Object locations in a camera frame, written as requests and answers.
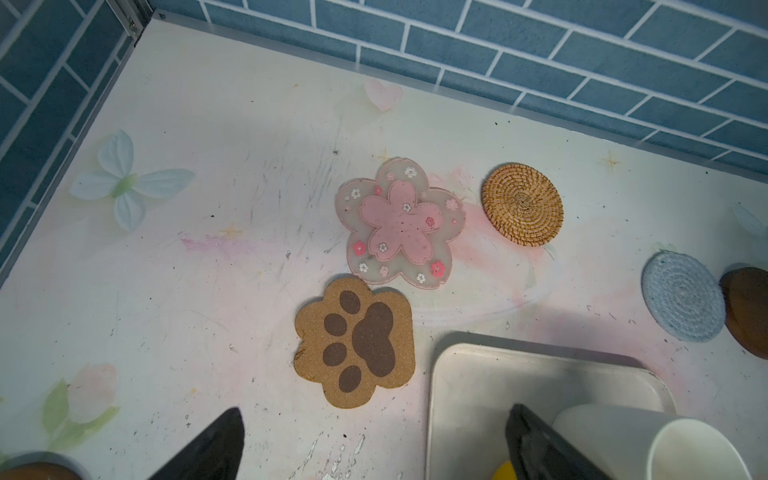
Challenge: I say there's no brown round coaster left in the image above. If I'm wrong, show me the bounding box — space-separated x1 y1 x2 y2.
1 455 83 480

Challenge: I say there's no woven rattan round coaster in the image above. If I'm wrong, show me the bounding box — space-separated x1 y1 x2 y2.
481 163 564 247

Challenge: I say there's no brown round coaster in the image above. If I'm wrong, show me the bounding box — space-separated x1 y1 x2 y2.
1 455 83 480
720 267 768 359

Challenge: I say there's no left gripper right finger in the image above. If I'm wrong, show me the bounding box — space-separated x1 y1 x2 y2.
505 403 610 480

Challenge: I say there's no yellow mug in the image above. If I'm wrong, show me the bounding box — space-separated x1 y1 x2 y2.
492 461 518 480

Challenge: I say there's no brown round coaster right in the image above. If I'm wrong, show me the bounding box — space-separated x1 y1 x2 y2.
720 267 768 359

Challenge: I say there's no pink flower coaster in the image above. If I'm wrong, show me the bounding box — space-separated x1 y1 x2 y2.
335 157 466 290

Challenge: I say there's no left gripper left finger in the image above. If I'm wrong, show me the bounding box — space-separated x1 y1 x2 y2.
151 407 245 480

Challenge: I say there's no beige plastic tray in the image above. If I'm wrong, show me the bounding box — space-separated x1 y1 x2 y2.
425 340 676 479

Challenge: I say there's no light blue round coaster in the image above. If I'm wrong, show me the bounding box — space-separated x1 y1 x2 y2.
641 251 726 343

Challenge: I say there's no white mug at tray back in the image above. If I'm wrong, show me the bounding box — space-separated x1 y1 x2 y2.
553 404 752 479

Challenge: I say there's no cork paw print coaster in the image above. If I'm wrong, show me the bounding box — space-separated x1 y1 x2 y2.
293 276 416 409

